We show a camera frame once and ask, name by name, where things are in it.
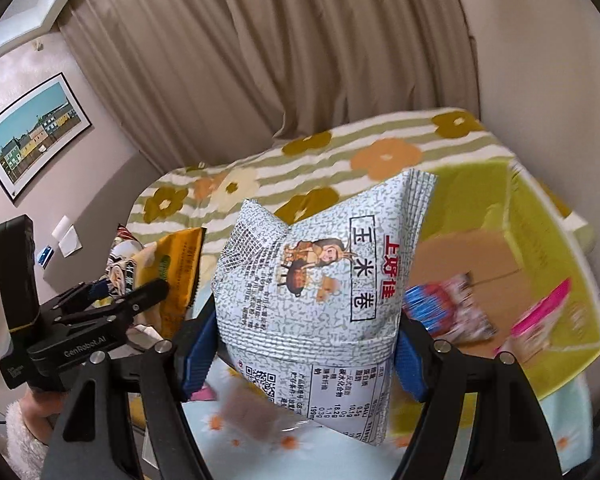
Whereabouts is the yellow-green cardboard box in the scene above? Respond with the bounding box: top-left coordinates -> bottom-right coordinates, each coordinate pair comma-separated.
387,157 -> 600,441

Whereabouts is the yellow snack bag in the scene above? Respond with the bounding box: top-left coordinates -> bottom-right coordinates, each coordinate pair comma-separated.
129,226 -> 208,342

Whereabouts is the beige curtain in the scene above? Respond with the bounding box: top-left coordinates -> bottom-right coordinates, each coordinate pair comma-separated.
55,0 -> 482,177

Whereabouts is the framed houses picture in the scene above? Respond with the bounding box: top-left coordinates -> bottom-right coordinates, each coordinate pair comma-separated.
0,72 -> 94,206

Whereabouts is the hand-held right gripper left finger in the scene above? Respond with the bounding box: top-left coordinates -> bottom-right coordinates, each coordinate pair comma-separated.
40,309 -> 220,480

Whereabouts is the light blue daisy sheet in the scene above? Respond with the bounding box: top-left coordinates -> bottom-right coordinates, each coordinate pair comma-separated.
180,360 -> 600,480

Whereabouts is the striped floral blanket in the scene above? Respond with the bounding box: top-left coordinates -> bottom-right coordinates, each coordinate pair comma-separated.
129,106 -> 597,261

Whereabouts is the person's left forearm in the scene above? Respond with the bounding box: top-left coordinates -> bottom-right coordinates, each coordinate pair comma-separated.
2,400 -> 56,480

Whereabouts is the small brown snack packet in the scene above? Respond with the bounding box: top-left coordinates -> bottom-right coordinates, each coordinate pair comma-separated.
214,379 -> 293,442

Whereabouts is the pink snack packet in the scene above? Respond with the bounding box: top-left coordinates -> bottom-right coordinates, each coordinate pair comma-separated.
509,279 -> 574,342

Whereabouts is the blue red snack packet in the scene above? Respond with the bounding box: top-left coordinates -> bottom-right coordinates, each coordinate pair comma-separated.
404,274 -> 499,345

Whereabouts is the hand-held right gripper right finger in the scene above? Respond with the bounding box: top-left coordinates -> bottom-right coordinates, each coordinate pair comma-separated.
390,311 -> 554,480

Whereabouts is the person's left hand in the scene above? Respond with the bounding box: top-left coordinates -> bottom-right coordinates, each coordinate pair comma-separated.
22,387 -> 68,441

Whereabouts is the white corn roll snack bag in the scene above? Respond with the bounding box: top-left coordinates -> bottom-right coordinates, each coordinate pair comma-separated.
211,170 -> 438,447

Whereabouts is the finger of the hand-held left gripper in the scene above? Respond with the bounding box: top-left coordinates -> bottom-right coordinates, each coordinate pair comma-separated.
60,279 -> 170,333
54,279 -> 113,313

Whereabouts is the cartoon printed snack bag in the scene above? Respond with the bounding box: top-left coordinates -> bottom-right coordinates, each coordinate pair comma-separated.
100,224 -> 148,311

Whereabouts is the white wall card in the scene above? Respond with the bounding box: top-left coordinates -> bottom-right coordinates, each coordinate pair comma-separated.
51,215 -> 84,259

